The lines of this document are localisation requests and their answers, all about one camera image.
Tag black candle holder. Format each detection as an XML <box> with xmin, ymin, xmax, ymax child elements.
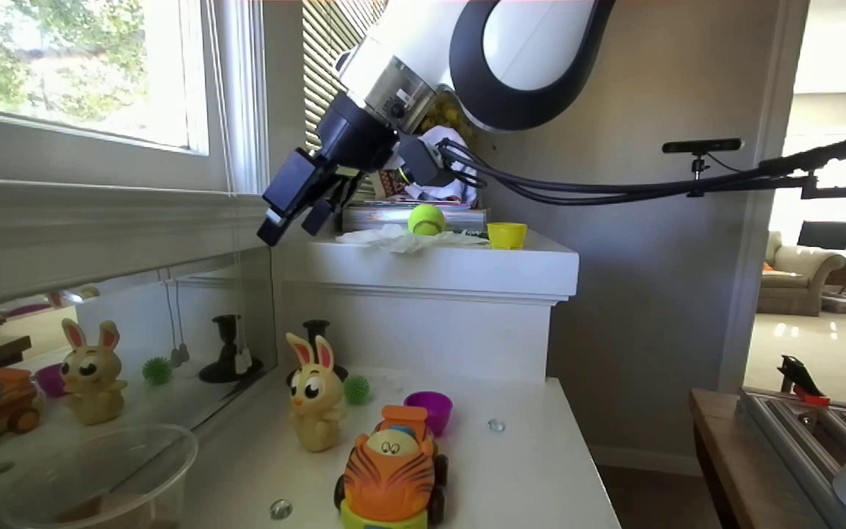
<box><xmin>298</xmin><ymin>319</ymin><xmax>353</xmax><ymax>385</ymax></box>

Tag yellow-green tennis ball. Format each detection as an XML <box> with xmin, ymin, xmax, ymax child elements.
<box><xmin>404</xmin><ymin>201</ymin><xmax>453</xmax><ymax>238</ymax></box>

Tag clear plastic bowl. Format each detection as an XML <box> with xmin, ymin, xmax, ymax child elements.
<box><xmin>0</xmin><ymin>420</ymin><xmax>201</xmax><ymax>529</ymax></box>

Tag white tall cabinet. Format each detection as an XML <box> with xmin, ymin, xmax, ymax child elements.
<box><xmin>273</xmin><ymin>227</ymin><xmax>580</xmax><ymax>391</ymax></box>

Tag green pompom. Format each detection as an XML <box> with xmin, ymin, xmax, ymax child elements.
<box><xmin>339</xmin><ymin>374</ymin><xmax>375</xmax><ymax>410</ymax></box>

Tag white low counter cabinet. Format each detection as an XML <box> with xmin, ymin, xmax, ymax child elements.
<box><xmin>0</xmin><ymin>363</ymin><xmax>621</xmax><ymax>529</ymax></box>

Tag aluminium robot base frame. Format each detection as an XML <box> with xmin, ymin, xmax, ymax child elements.
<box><xmin>736</xmin><ymin>385</ymin><xmax>846</xmax><ymax>529</ymax></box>

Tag white slatted lowered window blinds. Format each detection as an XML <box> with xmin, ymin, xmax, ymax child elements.
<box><xmin>298</xmin><ymin>0</ymin><xmax>392</xmax><ymax>195</ymax></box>

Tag small yellow cup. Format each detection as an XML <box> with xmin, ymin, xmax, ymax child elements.
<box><xmin>485</xmin><ymin>220</ymin><xmax>532</xmax><ymax>254</ymax></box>

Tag black bar camera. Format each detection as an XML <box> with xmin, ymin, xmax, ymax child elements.
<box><xmin>661</xmin><ymin>135</ymin><xmax>743</xmax><ymax>158</ymax></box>

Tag orange tiger toy car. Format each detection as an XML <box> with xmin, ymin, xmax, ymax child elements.
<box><xmin>331</xmin><ymin>402</ymin><xmax>453</xmax><ymax>529</ymax></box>

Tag dark background screen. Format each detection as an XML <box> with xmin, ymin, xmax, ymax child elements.
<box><xmin>795</xmin><ymin>219</ymin><xmax>846</xmax><ymax>254</ymax></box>

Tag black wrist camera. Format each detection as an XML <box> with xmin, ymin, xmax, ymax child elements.
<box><xmin>392</xmin><ymin>125</ymin><xmax>473</xmax><ymax>192</ymax></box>

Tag mirror backsplash panel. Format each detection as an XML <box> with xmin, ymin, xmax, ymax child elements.
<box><xmin>0</xmin><ymin>248</ymin><xmax>281</xmax><ymax>465</ymax></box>

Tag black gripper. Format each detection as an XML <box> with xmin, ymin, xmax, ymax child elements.
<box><xmin>253</xmin><ymin>92</ymin><xmax>401</xmax><ymax>249</ymax></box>

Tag purple small bowl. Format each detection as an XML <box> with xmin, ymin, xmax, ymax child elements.
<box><xmin>401</xmin><ymin>389</ymin><xmax>454</xmax><ymax>442</ymax></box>

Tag white crumpled tissue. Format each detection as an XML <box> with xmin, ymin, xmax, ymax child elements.
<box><xmin>331</xmin><ymin>223</ymin><xmax>488</xmax><ymax>261</ymax></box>

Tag beige sofa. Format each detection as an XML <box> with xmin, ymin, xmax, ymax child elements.
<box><xmin>755</xmin><ymin>229</ymin><xmax>846</xmax><ymax>320</ymax></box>

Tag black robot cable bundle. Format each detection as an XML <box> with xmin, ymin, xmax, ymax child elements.
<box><xmin>435</xmin><ymin>117</ymin><xmax>846</xmax><ymax>208</ymax></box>

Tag white blinds pull cord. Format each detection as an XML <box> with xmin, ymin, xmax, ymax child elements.
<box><xmin>160</xmin><ymin>270</ymin><xmax>193</xmax><ymax>370</ymax></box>

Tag red and black clamp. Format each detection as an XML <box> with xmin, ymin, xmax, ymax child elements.
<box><xmin>774</xmin><ymin>352</ymin><xmax>833</xmax><ymax>411</ymax></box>

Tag brown wooden table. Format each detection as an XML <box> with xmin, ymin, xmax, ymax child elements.
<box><xmin>686</xmin><ymin>385</ymin><xmax>787</xmax><ymax>529</ymax></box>

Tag yellow bunny toy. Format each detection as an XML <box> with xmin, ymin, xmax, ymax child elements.
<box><xmin>281</xmin><ymin>329</ymin><xmax>350</xmax><ymax>457</ymax></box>

